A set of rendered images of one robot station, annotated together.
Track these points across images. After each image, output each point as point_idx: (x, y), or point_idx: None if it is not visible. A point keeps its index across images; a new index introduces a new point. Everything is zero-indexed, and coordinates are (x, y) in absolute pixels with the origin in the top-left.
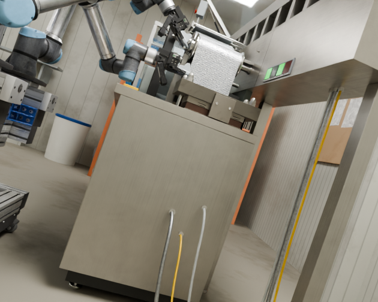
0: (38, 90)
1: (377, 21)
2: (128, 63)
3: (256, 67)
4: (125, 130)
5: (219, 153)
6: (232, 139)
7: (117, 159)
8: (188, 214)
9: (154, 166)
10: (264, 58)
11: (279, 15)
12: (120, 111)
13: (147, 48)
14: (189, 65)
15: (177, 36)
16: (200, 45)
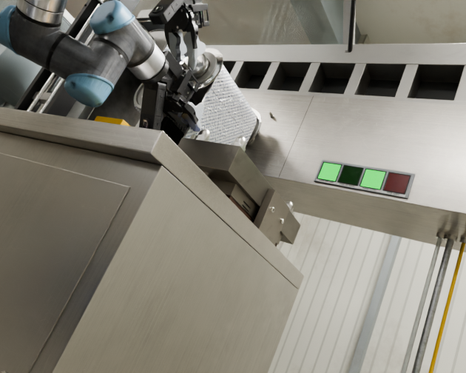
0: None
1: None
2: (111, 61)
3: (272, 142)
4: (146, 266)
5: (264, 309)
6: (282, 283)
7: (109, 349)
8: None
9: (175, 356)
10: (296, 135)
11: (316, 75)
12: (151, 212)
13: (153, 43)
14: (203, 109)
15: (177, 35)
16: (220, 76)
